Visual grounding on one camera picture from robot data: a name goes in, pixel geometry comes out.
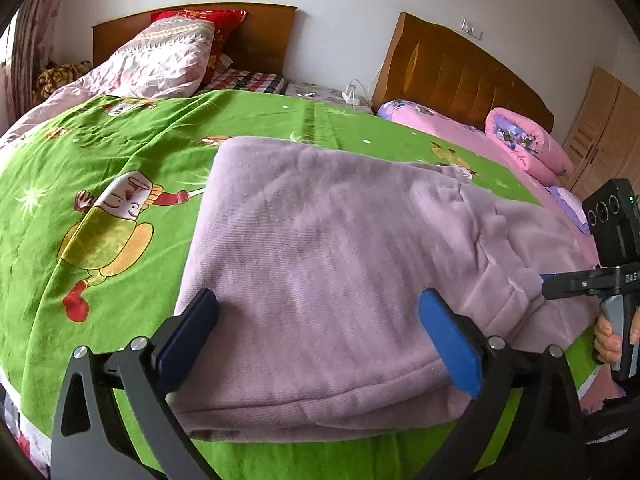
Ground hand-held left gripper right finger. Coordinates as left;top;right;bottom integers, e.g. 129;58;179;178
415;288;586;480

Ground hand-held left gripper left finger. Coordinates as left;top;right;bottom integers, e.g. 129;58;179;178
50;287;219;480

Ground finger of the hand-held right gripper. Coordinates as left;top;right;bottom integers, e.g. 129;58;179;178
539;266;608;302

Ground lilac pants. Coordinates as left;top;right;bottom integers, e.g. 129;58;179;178
175;136;601;443

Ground person's right hand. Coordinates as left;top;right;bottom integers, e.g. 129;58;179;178
592;304;640;366

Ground purple pillow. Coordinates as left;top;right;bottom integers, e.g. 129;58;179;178
547;186;593;235

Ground wooden wardrobe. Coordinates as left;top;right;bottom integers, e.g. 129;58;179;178
562;65;640;211

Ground folded pink quilt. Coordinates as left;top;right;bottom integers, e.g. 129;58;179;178
484;106;575;187

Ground person's dark clothing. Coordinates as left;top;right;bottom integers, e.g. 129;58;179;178
580;385;640;480

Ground green cartoon bed sheet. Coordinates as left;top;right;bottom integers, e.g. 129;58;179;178
0;89;608;480

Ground large wooden headboard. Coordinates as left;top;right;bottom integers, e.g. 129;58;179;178
370;11;555;133

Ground white charger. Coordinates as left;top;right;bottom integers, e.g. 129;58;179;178
341;80;368;107

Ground floral covered nightstand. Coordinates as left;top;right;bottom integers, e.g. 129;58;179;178
282;80;373;113

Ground pink patterned quilt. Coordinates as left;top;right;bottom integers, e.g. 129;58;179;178
0;16;216;146

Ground tiger print blanket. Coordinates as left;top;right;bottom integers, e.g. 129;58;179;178
32;60;93;106

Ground small wooden headboard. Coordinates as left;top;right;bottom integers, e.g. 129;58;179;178
92;4;298;78

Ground red floral pillow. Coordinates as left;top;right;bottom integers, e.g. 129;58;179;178
150;8;248;86

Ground pink curtain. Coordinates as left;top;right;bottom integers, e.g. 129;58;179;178
0;0;71;121

